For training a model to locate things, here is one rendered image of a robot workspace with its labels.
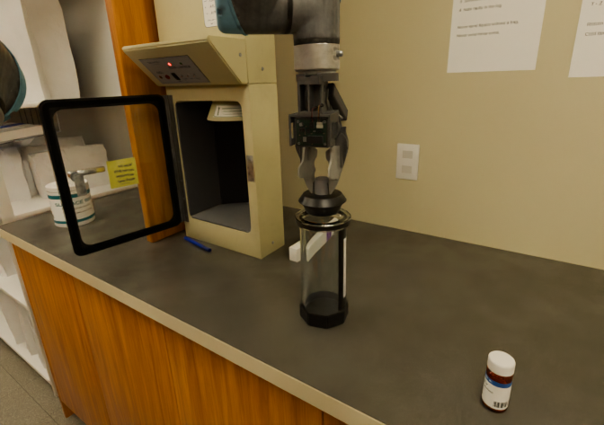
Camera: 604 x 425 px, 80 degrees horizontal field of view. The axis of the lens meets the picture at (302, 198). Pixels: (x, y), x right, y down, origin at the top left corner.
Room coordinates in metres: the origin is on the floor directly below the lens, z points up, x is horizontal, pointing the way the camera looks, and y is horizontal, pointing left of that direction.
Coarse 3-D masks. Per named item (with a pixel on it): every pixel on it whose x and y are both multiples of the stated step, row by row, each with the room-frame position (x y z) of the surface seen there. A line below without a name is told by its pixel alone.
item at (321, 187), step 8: (320, 176) 0.67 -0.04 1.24; (320, 184) 0.64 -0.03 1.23; (304, 192) 0.66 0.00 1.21; (320, 192) 0.64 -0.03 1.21; (336, 192) 0.66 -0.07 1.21; (304, 200) 0.64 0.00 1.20; (312, 200) 0.62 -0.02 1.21; (320, 200) 0.62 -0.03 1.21; (328, 200) 0.62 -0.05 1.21; (336, 200) 0.62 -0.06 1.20; (344, 200) 0.64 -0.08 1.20; (312, 208) 0.62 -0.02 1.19; (320, 208) 0.62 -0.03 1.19; (328, 208) 0.62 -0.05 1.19; (336, 208) 0.63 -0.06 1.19; (320, 216) 0.63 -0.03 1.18; (328, 216) 0.63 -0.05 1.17
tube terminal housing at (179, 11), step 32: (160, 0) 1.08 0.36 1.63; (192, 0) 1.01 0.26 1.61; (160, 32) 1.09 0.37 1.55; (192, 32) 1.02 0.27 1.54; (256, 64) 0.94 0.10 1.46; (192, 96) 1.03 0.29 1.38; (224, 96) 0.96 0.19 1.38; (256, 96) 0.94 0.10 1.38; (256, 128) 0.93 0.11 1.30; (256, 160) 0.92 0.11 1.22; (256, 192) 0.92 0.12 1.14; (192, 224) 1.07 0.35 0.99; (256, 224) 0.92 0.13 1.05; (256, 256) 0.92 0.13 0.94
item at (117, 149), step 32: (64, 128) 0.89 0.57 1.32; (96, 128) 0.94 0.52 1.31; (128, 128) 0.99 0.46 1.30; (160, 128) 1.06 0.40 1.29; (64, 160) 0.87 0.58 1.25; (96, 160) 0.93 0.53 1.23; (128, 160) 0.98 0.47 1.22; (160, 160) 1.05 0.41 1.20; (96, 192) 0.91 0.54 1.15; (128, 192) 0.97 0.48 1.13; (160, 192) 1.04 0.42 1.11; (96, 224) 0.90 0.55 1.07; (128, 224) 0.96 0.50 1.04
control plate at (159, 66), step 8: (176, 56) 0.91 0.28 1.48; (184, 56) 0.90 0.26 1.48; (144, 64) 1.01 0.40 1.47; (152, 64) 0.99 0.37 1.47; (160, 64) 0.97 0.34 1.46; (176, 64) 0.94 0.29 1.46; (184, 64) 0.93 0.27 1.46; (192, 64) 0.91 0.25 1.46; (152, 72) 1.02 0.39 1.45; (160, 72) 1.00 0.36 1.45; (168, 72) 0.99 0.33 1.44; (176, 72) 0.97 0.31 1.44; (184, 72) 0.95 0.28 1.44; (192, 72) 0.94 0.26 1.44; (200, 72) 0.92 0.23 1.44; (160, 80) 1.04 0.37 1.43; (168, 80) 1.02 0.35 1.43; (176, 80) 1.00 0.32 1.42; (184, 80) 0.99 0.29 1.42; (192, 80) 0.97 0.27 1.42; (200, 80) 0.95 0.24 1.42; (208, 80) 0.94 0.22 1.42
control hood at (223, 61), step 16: (128, 48) 0.98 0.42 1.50; (144, 48) 0.95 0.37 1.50; (160, 48) 0.92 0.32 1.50; (176, 48) 0.89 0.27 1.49; (192, 48) 0.86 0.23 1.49; (208, 48) 0.84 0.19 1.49; (224, 48) 0.86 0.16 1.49; (240, 48) 0.90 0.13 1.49; (208, 64) 0.89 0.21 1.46; (224, 64) 0.86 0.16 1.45; (240, 64) 0.90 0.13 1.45; (224, 80) 0.91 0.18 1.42; (240, 80) 0.89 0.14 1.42
